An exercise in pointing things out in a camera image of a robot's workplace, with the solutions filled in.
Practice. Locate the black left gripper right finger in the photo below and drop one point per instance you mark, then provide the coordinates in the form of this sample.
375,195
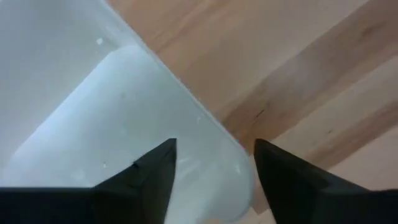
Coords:
298,193

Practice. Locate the white plastic bin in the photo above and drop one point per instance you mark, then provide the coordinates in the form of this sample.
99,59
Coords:
124,109

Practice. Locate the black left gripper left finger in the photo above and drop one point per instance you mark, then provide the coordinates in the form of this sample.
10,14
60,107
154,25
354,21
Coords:
136,193

